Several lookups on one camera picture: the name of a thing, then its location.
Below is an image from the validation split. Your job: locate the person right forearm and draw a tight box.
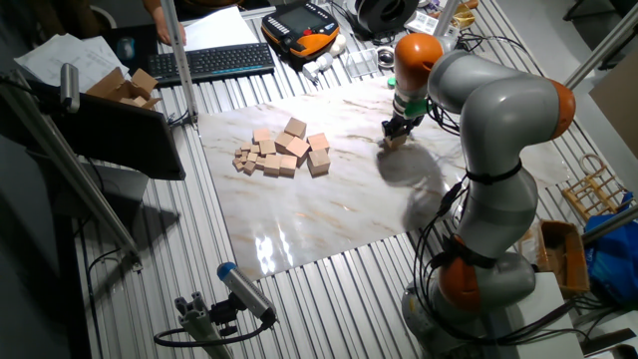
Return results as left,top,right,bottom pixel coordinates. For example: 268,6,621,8
141,0,168,17

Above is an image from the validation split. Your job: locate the printed paper stack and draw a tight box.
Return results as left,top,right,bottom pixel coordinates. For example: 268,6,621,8
13,33,131,94

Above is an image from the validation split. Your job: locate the person right hand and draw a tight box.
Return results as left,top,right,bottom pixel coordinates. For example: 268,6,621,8
153,12,187,47

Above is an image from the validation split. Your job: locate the aluminium camera bracket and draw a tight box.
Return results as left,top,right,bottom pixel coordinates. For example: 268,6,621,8
173,291,238,359

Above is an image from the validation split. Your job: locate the black camera cable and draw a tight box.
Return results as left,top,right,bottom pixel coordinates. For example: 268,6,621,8
153,312,278,349

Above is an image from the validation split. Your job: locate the black computer keyboard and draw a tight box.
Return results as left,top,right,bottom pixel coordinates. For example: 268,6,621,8
147,42,276,89

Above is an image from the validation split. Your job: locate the gold foil bag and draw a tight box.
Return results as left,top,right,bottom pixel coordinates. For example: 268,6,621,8
451,1,479,30

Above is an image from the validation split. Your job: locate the grey camera blue tip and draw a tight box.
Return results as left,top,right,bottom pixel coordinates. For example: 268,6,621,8
215,260,278,324

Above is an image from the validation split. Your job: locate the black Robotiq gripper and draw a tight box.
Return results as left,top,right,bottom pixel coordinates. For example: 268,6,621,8
381,114,426,143

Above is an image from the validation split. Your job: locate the black filament spool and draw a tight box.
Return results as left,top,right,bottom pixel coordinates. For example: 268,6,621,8
354,0,422,36

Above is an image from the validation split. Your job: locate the black monitor panel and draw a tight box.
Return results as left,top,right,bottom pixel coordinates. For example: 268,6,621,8
27,79,187,181

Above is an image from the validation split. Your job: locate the marble pattern board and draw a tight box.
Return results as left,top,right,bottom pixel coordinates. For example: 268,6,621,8
197,49,573,282

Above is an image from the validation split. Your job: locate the orange black teach pendant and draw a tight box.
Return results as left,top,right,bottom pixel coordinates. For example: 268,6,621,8
260,1,341,64

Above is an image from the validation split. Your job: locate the brown cardboard box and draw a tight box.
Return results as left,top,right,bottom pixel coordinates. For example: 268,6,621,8
535,218,592,299

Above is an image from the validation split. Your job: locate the aluminium frame post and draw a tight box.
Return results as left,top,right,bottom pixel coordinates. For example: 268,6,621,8
159,0,200,127
562,2,638,92
432,0,463,40

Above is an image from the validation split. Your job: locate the white power strip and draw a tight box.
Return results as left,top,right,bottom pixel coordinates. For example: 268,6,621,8
403,9,460,47

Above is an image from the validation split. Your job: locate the white paper sheet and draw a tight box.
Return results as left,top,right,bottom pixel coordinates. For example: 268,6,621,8
179,5,261,53

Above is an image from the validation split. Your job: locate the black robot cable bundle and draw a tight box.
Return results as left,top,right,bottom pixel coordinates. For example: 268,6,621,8
411,97,599,350

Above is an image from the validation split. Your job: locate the black mouse pad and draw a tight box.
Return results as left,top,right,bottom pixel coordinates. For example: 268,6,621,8
102,23,161,76

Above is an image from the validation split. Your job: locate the grey camera on frame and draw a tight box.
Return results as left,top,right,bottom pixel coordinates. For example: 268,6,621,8
59,62,82,115

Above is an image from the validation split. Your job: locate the white egg shaped object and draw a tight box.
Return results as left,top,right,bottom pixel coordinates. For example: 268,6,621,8
328,33,348,57

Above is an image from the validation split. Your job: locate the wooden rack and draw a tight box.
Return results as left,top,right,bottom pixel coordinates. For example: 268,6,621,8
561,153,635,223

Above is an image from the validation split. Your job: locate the small open cardboard box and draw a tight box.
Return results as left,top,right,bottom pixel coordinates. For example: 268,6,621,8
85,67,163,112

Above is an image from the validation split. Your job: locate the aluminium frame beam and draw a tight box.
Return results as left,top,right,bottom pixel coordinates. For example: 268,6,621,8
580,202,638,246
0,68,145,273

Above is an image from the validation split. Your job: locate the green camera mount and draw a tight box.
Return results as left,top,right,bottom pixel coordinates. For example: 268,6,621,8
386,76,432,121

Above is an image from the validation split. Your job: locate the white plug adapter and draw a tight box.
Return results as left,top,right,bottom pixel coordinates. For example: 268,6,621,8
301,52,334,84

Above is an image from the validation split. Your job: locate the clear plastic box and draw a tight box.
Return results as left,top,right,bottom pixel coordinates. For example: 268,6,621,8
344,48,380,79

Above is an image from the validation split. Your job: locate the brown cardboard sheet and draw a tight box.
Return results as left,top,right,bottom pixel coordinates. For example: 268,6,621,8
588,47,638,162

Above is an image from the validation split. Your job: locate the grey computer mouse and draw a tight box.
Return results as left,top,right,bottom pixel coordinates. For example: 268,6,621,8
116,36,137,62

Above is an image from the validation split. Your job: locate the blue bag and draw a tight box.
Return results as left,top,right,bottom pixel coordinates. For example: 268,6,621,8
583,191,638,306

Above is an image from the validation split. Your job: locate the white robot plinth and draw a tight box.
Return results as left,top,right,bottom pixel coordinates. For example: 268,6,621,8
490,271,587,359

